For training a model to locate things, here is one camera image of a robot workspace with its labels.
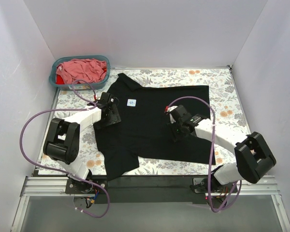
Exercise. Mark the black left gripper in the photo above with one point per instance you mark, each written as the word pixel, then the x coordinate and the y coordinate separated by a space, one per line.
pixel 111 116

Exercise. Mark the red t-shirt in basket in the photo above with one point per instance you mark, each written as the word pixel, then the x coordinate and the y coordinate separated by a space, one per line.
pixel 59 80

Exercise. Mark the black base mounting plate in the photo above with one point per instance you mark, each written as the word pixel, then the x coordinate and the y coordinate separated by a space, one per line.
pixel 153 189

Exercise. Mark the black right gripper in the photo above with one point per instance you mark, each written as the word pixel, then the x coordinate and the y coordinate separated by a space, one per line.
pixel 173 132

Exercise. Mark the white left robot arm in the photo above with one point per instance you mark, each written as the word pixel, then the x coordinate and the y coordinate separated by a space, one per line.
pixel 63 136

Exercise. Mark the aluminium frame rail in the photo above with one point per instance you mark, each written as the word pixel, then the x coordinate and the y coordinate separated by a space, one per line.
pixel 61 186

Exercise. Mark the pink crumpled t-shirt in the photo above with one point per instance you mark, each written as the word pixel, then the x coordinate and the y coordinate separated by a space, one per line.
pixel 78 71

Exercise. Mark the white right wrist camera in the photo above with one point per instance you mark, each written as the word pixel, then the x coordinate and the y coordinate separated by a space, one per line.
pixel 168 110

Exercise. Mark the black t-shirt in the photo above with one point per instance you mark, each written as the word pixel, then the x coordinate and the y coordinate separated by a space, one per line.
pixel 143 130

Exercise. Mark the floral patterned table cover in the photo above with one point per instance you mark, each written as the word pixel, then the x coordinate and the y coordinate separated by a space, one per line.
pixel 223 99

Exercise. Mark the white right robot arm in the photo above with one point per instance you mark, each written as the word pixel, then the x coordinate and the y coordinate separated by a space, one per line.
pixel 253 157

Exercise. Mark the teal plastic laundry basket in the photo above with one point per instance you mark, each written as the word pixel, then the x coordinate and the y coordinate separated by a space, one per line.
pixel 81 86

